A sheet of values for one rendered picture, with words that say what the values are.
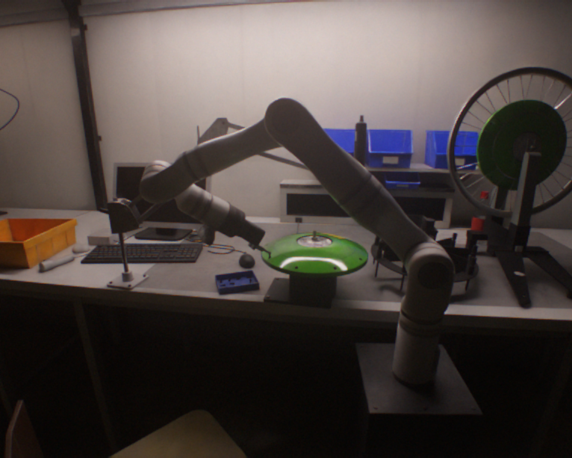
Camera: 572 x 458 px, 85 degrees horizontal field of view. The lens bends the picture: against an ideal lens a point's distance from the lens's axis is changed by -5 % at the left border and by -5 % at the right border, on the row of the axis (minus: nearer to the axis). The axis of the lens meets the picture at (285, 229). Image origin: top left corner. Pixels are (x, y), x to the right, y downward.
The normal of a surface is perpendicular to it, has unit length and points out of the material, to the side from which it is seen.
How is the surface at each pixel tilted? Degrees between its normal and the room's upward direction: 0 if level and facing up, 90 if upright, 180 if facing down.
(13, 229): 86
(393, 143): 90
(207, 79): 90
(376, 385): 0
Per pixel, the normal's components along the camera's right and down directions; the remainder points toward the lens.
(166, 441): 0.00, -0.95
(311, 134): 0.09, 0.11
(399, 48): -0.14, 0.30
